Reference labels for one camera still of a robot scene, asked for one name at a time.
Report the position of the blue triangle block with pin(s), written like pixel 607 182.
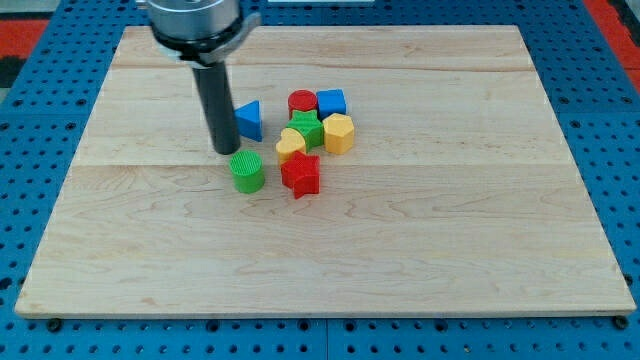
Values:
pixel 249 121

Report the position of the red star block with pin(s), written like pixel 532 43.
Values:
pixel 301 174

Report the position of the red cylinder block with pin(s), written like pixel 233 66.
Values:
pixel 301 100

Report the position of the green star block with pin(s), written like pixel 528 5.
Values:
pixel 309 126

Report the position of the yellow hexagon block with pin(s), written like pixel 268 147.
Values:
pixel 339 133

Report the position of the green cylinder block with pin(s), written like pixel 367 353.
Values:
pixel 246 167

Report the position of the yellow heart block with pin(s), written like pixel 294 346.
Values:
pixel 290 142

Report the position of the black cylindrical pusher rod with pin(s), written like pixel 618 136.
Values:
pixel 217 104

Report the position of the light wooden board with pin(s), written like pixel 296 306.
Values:
pixel 459 198

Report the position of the blue cube block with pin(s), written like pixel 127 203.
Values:
pixel 331 101

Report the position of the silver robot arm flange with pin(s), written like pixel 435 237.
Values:
pixel 201 33

